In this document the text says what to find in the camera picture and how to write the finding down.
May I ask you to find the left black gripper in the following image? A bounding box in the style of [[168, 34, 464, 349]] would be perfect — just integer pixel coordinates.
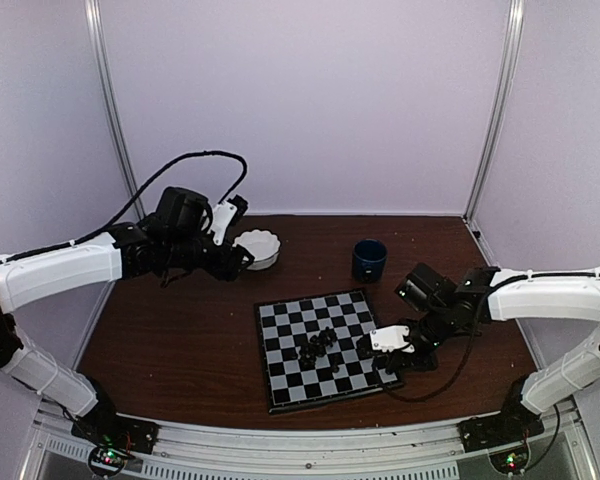
[[166, 232, 255, 281]]

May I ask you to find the folding black silver chessboard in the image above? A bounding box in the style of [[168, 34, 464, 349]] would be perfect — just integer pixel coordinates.
[[254, 289, 403, 415]]

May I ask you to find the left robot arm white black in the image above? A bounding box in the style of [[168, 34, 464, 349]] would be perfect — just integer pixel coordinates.
[[0, 187, 254, 444]]

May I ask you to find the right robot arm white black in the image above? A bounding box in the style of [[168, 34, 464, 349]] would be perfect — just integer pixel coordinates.
[[358, 263, 600, 442]]

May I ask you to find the pile of black chess pieces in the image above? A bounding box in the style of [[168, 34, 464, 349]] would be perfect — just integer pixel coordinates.
[[298, 327, 337, 370]]

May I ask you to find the right green led circuit board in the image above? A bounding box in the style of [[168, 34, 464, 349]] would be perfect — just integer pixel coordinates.
[[491, 450, 529, 475]]

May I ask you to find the green led circuit board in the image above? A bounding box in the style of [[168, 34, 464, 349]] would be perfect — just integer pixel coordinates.
[[491, 450, 529, 475], [87, 447, 127, 472]]

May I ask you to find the left green led circuit board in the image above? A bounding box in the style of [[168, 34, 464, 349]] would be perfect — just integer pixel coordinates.
[[87, 447, 127, 472]]

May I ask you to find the white scalloped ceramic bowl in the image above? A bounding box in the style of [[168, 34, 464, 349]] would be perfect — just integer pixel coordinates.
[[234, 229, 281, 271]]

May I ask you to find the dark blue ceramic mug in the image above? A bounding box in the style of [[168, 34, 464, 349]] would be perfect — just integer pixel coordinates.
[[352, 239, 388, 283]]

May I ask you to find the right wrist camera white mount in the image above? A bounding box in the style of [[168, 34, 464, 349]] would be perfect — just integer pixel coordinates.
[[356, 325, 415, 357]]

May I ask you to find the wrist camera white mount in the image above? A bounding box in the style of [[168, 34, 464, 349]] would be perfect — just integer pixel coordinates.
[[210, 195, 248, 246], [356, 325, 415, 357]]

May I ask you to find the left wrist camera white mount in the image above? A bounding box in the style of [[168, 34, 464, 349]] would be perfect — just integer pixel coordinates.
[[210, 195, 248, 246]]

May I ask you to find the left black braided cable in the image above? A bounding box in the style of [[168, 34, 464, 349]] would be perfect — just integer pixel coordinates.
[[69, 149, 249, 249]]

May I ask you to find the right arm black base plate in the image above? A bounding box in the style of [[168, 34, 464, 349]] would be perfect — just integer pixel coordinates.
[[457, 413, 545, 453]]

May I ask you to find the aluminium front rail frame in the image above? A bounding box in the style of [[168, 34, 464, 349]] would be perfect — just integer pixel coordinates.
[[15, 400, 600, 479]]

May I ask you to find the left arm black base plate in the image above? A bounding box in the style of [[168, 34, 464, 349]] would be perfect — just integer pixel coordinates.
[[68, 415, 159, 454]]

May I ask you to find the right aluminium corner post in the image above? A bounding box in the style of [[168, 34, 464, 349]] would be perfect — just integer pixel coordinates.
[[464, 0, 526, 223]]

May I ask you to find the aluminium corner post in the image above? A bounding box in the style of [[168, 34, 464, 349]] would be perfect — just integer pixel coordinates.
[[464, 0, 526, 223], [84, 0, 138, 198]]

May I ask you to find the left aluminium corner post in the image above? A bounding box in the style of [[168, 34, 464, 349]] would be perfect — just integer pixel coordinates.
[[84, 0, 138, 198]]

